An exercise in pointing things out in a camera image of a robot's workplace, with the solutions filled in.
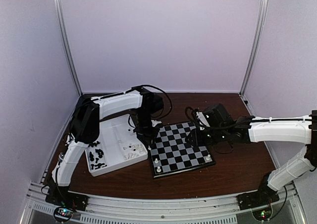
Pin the controller circuit board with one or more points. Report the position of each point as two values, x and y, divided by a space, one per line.
262 215
62 214

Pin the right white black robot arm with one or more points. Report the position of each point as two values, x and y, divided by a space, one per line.
295 129

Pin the black white chess board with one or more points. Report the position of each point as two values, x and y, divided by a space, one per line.
174 154

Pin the front aluminium rail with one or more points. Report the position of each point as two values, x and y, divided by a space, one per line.
209 210

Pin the right aluminium frame post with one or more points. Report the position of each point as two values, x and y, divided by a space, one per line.
255 45

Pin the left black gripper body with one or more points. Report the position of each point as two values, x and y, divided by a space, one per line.
144 130

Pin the aluminium frame post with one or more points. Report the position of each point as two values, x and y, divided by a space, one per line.
255 45
66 46

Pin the black chess pieces pile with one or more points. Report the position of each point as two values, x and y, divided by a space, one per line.
96 156

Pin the white chess pieces pile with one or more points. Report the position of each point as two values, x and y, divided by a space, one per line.
134 150

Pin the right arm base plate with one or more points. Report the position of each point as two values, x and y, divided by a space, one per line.
256 199

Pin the white compartment tray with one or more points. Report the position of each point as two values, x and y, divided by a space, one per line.
114 134

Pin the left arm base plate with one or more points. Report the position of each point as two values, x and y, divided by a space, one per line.
70 200

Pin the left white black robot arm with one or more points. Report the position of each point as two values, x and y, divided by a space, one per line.
85 129

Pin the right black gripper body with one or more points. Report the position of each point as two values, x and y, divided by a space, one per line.
217 135

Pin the right controller circuit board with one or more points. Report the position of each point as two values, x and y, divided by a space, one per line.
262 215

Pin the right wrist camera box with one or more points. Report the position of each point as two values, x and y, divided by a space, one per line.
217 116

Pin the left controller circuit board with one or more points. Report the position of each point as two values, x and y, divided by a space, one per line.
62 214

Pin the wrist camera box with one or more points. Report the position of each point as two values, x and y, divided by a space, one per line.
156 104
217 116

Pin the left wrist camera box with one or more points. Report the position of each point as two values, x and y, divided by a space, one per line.
156 104

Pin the left aluminium frame post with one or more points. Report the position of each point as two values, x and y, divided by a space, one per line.
66 46

